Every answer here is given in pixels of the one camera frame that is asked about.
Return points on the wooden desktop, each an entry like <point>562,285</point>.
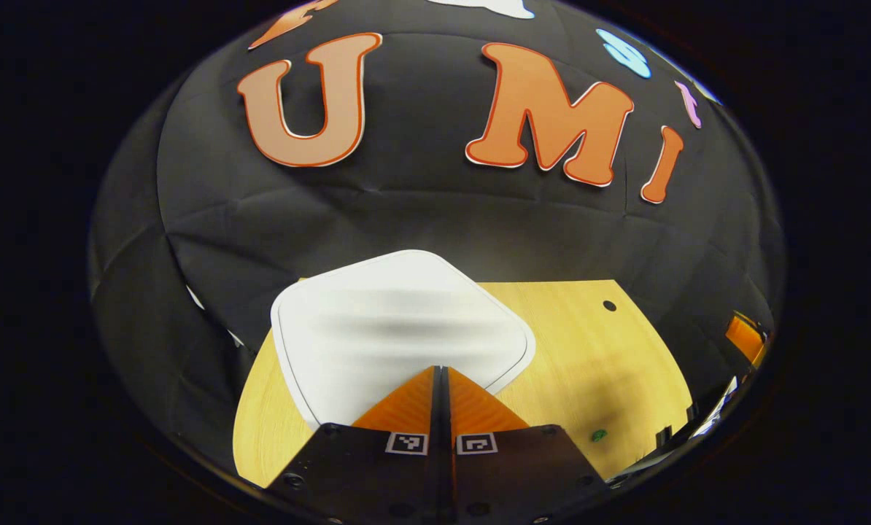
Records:
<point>596,357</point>

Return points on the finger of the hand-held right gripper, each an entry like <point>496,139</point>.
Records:
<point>745,339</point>

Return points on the green paper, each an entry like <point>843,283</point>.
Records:
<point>599,435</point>

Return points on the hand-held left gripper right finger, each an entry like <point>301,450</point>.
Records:
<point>516,481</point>

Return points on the white desktop garbage bin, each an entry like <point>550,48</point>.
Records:
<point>392,321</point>

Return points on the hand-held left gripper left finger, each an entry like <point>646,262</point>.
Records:
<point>377,481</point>

